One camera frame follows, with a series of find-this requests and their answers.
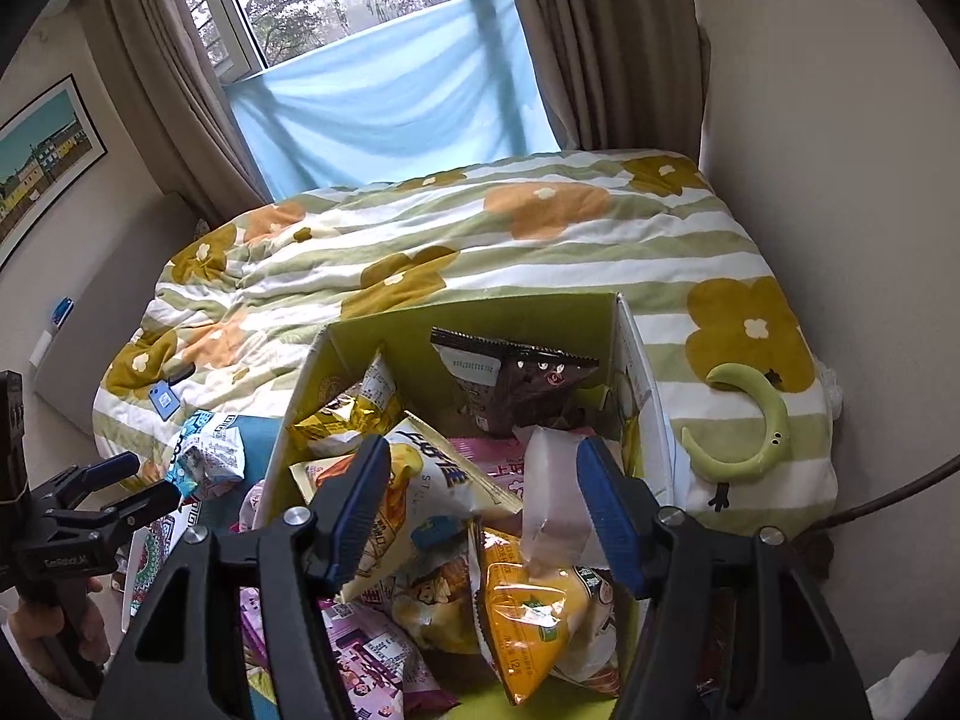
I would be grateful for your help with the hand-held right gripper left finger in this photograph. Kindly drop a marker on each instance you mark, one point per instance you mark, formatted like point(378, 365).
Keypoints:
point(360, 514)

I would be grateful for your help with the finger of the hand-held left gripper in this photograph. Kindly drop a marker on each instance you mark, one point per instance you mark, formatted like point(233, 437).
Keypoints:
point(135, 510)
point(101, 476)

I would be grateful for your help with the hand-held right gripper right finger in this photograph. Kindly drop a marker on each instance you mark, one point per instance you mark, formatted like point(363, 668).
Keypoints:
point(609, 517)

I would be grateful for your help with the translucent white snack packet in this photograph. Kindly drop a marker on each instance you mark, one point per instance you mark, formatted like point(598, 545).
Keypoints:
point(555, 487)

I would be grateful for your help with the white yellow chip stick packet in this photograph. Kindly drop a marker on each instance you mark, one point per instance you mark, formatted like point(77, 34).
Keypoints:
point(420, 487)

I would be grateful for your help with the yellow black snack packet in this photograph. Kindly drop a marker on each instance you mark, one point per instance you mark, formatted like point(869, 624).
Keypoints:
point(337, 420)

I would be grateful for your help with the yellow white cartoon snack packet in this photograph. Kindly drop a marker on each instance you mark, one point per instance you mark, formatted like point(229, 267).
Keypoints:
point(435, 600)

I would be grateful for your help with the orange yellow chip bag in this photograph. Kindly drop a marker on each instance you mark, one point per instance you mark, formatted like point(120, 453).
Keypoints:
point(525, 615)

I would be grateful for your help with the purple pink snack packet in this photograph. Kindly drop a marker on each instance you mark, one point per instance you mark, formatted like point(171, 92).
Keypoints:
point(367, 660)

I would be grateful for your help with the dark brown snack packet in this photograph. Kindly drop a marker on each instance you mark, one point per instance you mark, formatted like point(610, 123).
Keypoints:
point(510, 382)

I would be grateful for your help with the green cardboard box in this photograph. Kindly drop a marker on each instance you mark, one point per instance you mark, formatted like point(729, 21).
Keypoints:
point(480, 345)

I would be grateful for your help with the person's left hand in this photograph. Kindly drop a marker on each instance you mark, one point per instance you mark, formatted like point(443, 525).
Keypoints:
point(34, 624)

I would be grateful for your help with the white mandala print packet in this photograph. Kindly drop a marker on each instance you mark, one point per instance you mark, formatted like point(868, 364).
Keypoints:
point(154, 562)

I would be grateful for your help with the blue white snack packet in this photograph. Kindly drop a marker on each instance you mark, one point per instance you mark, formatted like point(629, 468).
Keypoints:
point(214, 454)

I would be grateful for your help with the small blue tag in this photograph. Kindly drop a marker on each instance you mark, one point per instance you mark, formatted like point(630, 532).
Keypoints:
point(163, 399)

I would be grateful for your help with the green crescent plush toy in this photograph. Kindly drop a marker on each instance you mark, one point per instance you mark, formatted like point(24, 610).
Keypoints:
point(776, 420)

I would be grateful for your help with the floral striped blanket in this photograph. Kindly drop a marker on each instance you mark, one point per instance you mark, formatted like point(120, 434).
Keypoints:
point(525, 240)

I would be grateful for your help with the beige curtain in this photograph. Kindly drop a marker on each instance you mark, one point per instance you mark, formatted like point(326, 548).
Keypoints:
point(172, 75)
point(615, 37)

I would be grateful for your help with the light blue window cloth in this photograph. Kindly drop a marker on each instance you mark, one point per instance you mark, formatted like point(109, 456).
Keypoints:
point(390, 97)

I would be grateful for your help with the framed wall picture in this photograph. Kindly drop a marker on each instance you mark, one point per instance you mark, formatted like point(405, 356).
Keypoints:
point(41, 165)

